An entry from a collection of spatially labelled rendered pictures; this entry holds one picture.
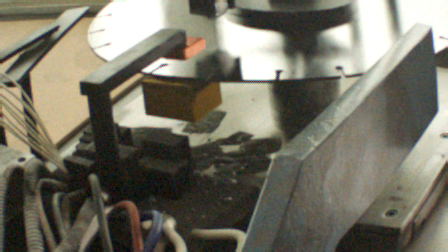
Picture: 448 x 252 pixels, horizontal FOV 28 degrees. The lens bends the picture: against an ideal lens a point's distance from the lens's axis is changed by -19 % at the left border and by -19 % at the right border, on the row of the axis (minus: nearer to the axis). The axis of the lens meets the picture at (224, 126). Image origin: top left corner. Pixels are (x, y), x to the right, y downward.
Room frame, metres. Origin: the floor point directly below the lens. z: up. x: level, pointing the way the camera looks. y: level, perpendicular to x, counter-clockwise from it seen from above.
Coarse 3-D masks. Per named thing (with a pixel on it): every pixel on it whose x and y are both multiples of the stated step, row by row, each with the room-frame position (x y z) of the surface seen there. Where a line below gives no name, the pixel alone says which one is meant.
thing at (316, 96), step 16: (336, 80) 0.74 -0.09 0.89; (272, 96) 0.75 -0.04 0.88; (288, 96) 0.73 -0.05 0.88; (304, 96) 0.73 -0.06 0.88; (320, 96) 0.73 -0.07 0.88; (336, 96) 0.74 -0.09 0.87; (272, 112) 0.75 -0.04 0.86; (288, 112) 0.73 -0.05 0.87; (304, 112) 0.73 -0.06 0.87; (320, 112) 0.73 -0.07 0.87; (288, 128) 0.73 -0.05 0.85; (304, 128) 0.73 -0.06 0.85
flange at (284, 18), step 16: (240, 0) 0.74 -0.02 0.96; (256, 0) 0.73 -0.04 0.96; (272, 0) 0.73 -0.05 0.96; (288, 0) 0.73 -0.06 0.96; (304, 0) 0.72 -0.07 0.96; (320, 0) 0.72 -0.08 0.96; (336, 0) 0.73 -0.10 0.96; (352, 0) 0.73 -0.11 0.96; (240, 16) 0.72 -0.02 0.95; (256, 16) 0.71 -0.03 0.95; (272, 16) 0.71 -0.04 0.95; (288, 16) 0.70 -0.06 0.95; (304, 16) 0.70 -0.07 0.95; (320, 16) 0.70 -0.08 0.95; (336, 16) 0.71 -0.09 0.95
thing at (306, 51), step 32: (128, 0) 0.82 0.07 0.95; (160, 0) 0.80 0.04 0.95; (384, 0) 0.76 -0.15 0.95; (416, 0) 0.76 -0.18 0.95; (96, 32) 0.74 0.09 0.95; (128, 32) 0.73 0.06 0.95; (192, 32) 0.70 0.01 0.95; (224, 32) 0.69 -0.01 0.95; (256, 32) 0.69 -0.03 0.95; (288, 32) 0.68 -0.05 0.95; (320, 32) 0.68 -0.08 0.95; (352, 32) 0.67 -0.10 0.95; (384, 32) 0.67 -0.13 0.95; (160, 64) 0.64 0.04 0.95; (192, 64) 0.64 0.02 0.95; (224, 64) 0.63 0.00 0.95; (256, 64) 0.62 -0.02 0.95; (288, 64) 0.62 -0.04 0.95; (320, 64) 0.61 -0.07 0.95; (352, 64) 0.61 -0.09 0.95
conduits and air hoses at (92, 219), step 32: (32, 160) 0.57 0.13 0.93; (0, 192) 0.54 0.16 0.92; (32, 192) 0.53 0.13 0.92; (64, 192) 0.58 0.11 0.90; (96, 192) 0.51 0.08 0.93; (0, 224) 0.53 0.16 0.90; (32, 224) 0.50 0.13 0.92; (64, 224) 0.52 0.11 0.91; (96, 224) 0.51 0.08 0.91; (160, 224) 0.48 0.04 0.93
